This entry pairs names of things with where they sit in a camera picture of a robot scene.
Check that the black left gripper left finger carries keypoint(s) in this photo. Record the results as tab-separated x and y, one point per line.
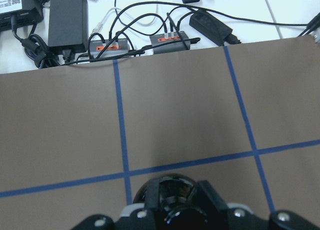
152	195

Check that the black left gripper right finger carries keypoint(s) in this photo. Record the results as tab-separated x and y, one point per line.
207	198

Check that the dark glass wine bottle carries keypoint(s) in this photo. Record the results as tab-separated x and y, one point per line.
176	210

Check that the grey orange usb hub left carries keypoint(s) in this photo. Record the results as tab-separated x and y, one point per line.
121	46

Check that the grey orange usb hub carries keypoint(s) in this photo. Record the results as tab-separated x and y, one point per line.
121	46
170	42

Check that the grey orange usb hub right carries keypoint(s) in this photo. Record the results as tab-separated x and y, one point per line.
170	42

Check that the black power adapter on desk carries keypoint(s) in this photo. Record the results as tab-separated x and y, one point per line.
213	29

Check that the large black power brick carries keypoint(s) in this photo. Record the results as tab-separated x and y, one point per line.
68	27

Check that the black box with label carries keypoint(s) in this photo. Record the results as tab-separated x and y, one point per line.
27	12

